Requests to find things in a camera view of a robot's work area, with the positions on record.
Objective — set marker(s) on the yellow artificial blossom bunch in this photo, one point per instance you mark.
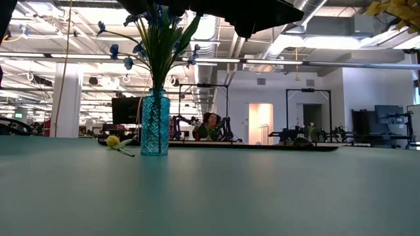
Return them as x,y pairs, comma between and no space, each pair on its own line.
403,10

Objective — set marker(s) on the silver round ventilation duct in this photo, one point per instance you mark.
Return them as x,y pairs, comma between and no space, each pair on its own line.
315,5

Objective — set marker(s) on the black background robot arm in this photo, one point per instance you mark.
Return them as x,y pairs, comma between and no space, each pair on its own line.
228,126
178,123

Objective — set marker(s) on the black background robot station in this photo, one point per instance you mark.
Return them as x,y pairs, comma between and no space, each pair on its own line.
288,133

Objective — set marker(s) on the person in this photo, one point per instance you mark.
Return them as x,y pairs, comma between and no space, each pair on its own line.
210,126

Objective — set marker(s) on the black background stand frame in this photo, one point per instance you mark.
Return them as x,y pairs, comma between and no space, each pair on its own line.
308,90
203,85

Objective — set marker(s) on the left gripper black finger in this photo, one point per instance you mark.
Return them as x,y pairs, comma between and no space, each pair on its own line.
249,16

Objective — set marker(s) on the white screen panel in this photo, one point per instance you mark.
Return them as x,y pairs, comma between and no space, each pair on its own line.
414,118

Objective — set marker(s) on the orange lit doorway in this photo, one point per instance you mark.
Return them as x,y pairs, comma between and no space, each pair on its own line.
260,121

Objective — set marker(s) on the dark desk monitor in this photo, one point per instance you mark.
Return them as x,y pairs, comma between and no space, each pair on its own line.
388,114

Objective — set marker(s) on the black aluminium table frame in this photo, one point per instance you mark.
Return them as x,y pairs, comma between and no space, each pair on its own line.
262,147

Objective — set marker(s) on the black background monitor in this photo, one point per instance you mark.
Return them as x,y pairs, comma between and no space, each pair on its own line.
126,109

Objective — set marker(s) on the black background cabinet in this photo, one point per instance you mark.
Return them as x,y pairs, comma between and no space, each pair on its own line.
361,121

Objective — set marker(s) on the white pillar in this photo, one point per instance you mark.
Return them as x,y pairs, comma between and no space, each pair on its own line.
70,98

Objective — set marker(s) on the blue textured glass vase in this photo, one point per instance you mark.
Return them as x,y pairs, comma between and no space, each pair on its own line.
155,124

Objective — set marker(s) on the grey rectangular air duct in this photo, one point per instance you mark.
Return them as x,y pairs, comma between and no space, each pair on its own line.
328,25

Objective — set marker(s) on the yellow artificial tulip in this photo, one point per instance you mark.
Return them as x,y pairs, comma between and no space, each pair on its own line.
113,141

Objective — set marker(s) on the long grey ceiling rail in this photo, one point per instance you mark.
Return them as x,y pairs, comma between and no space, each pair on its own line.
328,63

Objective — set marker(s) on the green table mat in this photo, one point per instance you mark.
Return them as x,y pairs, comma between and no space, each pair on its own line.
229,196

